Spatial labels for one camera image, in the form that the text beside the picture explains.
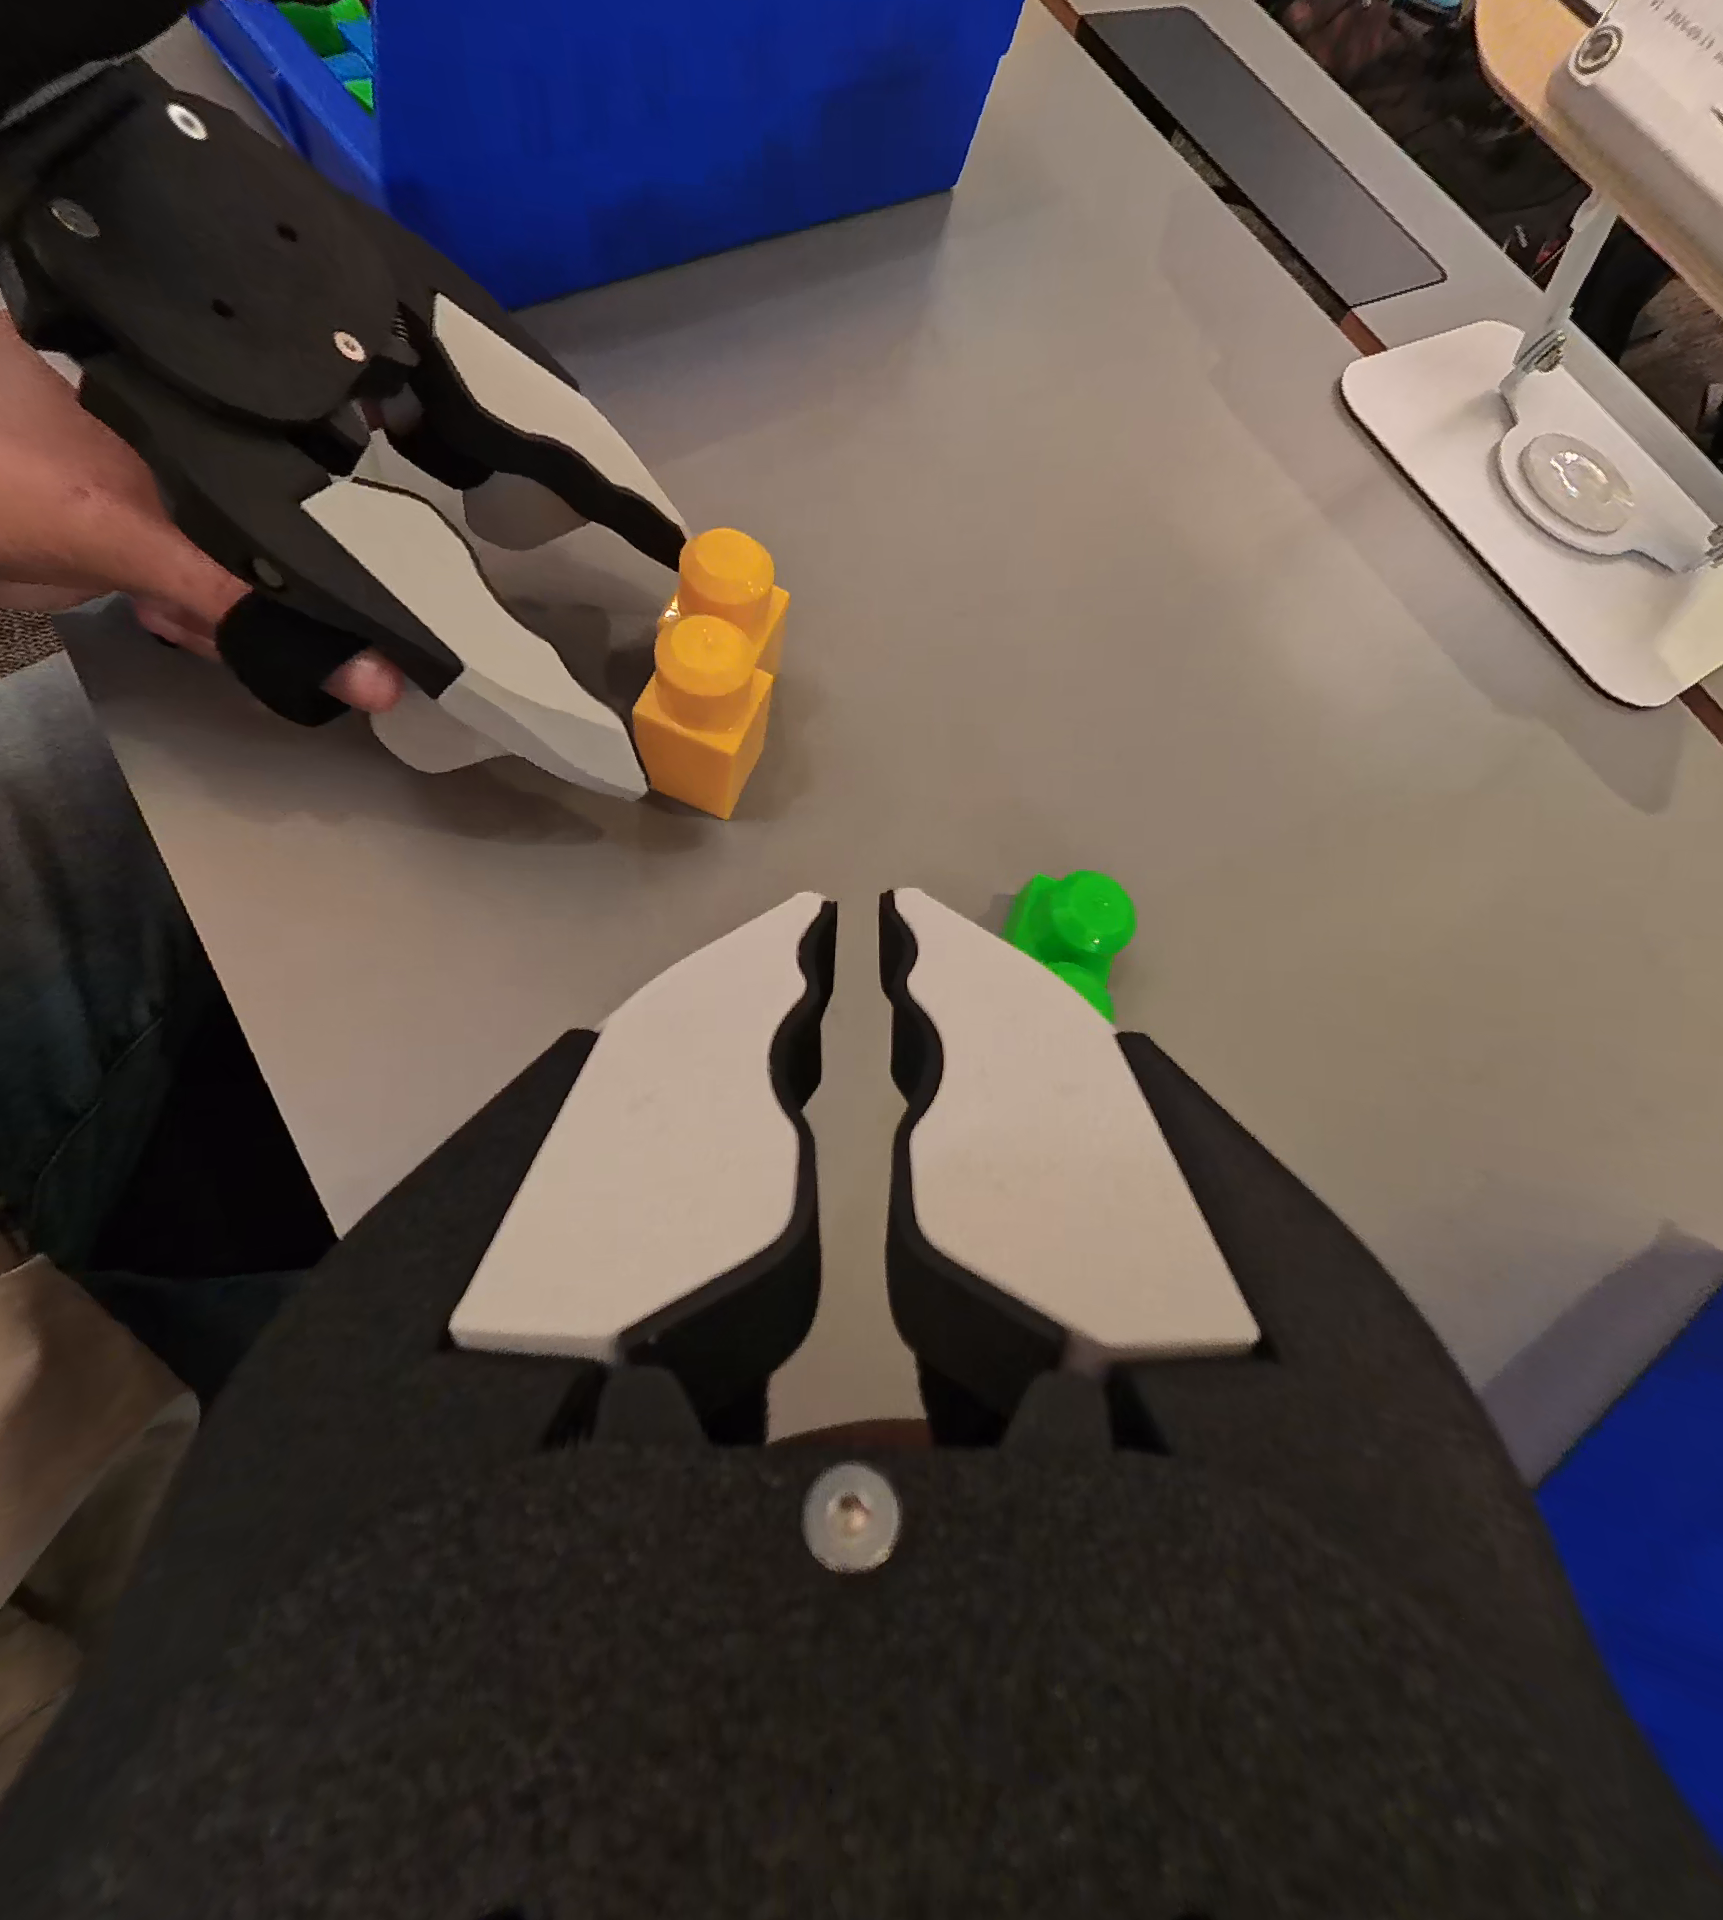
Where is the blue storage bin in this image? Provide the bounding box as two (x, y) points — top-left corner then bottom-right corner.
(194, 0), (1033, 315)
(1532, 1251), (1723, 1920)

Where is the pile of colourful blocks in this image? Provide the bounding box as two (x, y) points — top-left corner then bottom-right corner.
(268, 0), (382, 108)

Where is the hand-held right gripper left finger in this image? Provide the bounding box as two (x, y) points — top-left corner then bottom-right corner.
(444, 893), (838, 1362)

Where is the printed instruction sheet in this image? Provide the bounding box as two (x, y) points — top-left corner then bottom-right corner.
(1547, 0), (1723, 304)

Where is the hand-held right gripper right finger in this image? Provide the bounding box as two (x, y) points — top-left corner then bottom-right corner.
(880, 891), (1269, 1369)

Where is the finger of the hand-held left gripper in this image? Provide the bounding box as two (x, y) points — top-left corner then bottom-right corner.
(299, 476), (652, 806)
(422, 291), (692, 572)

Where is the green mega block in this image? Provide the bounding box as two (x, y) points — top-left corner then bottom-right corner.
(1003, 868), (1140, 1024)

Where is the person's jeans leg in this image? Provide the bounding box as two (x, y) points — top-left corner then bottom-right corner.
(0, 656), (341, 1397)

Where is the black flat panel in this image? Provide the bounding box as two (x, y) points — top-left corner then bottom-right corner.
(1076, 0), (1452, 315)

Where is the orange mega block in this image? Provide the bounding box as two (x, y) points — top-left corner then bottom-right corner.
(633, 610), (782, 820)
(675, 529), (794, 680)

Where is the white board stand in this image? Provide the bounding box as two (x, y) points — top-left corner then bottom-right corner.
(1339, 196), (1723, 718)

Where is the person's beige jacket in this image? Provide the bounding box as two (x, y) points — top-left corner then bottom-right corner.
(0, 1117), (205, 1907)

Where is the person's left hand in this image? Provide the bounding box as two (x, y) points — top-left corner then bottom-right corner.
(0, 309), (409, 722)

